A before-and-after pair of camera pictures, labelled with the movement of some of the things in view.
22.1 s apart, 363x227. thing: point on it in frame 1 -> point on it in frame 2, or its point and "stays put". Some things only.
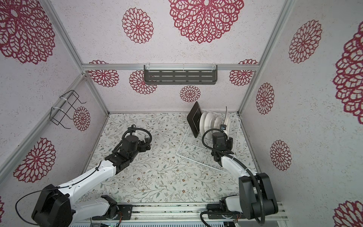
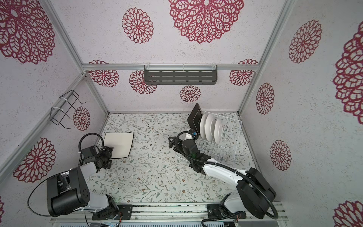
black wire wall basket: (65, 107) stays put
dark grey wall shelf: (180, 74) stays put
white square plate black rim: (227, 122) -> (121, 142)
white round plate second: (209, 123) stays put
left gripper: (143, 147) -> (107, 152)
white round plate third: (218, 121) stays put
